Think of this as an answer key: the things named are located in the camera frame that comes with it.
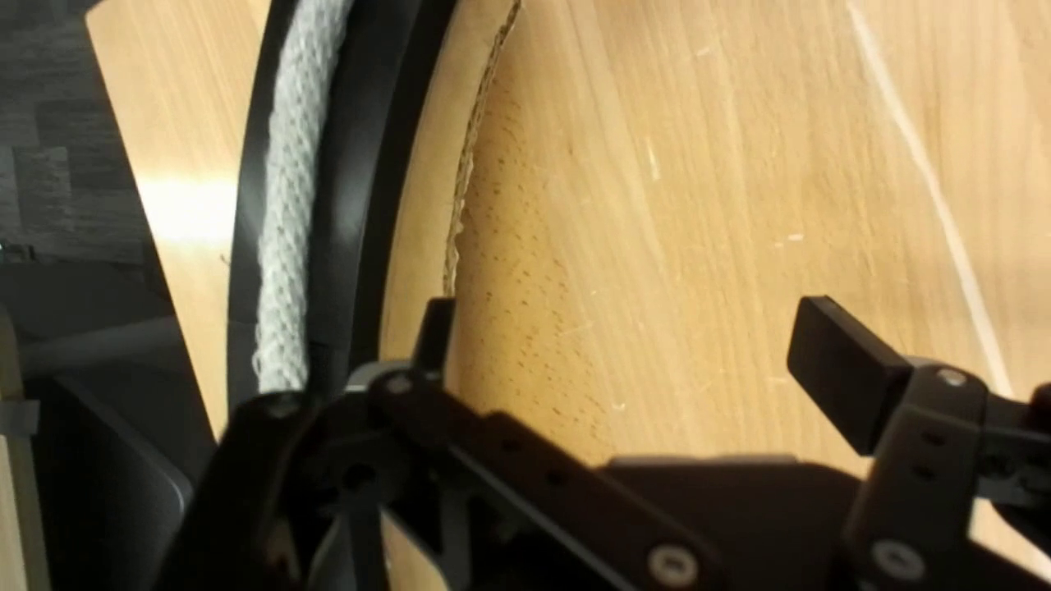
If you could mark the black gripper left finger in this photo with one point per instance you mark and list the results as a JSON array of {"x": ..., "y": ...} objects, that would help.
[{"x": 437, "y": 460}]

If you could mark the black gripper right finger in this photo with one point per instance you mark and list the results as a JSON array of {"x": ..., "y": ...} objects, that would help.
[{"x": 922, "y": 480}]

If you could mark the black curved grooved track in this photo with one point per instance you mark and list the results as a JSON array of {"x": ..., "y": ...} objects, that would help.
[{"x": 374, "y": 167}]

